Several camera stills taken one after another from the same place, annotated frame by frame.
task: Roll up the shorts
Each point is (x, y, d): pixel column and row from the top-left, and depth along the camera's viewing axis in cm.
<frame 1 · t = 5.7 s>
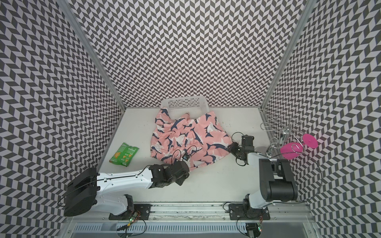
left hand: (181, 173, 81), fingers closed
right hand: (229, 149, 95), fingers open
pink shark print shorts: (202, 140, 101), on the table
green snack bag: (124, 155, 92), point 3 cm above the table
pink plastic wine glass: (289, 150, 66), point 28 cm above the table

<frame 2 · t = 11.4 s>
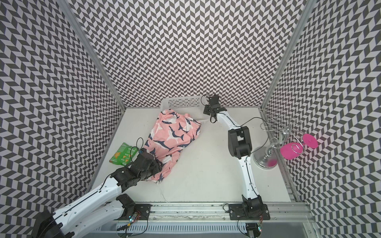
left hand: (158, 167, 82), fingers open
right hand: (207, 110, 108), fingers open
pink shark print shorts: (171, 132, 96), point 9 cm above the table
the other named things where they were.

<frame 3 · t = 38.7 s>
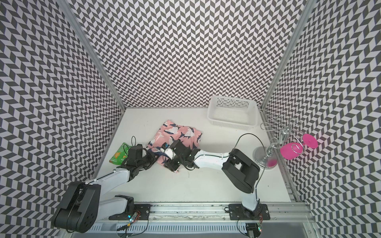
left hand: (159, 156, 90), fingers closed
right hand: (168, 164, 84), fingers open
pink shark print shorts: (169, 132, 104), point 2 cm above the table
the other named things where they were.

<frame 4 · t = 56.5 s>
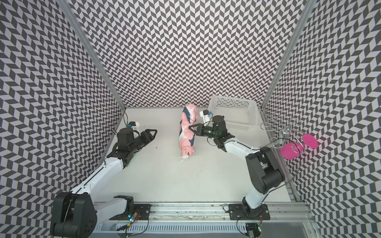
left hand: (154, 133, 84), fingers open
right hand: (189, 129, 83), fingers closed
pink shark print shorts: (189, 115, 86), point 23 cm above the table
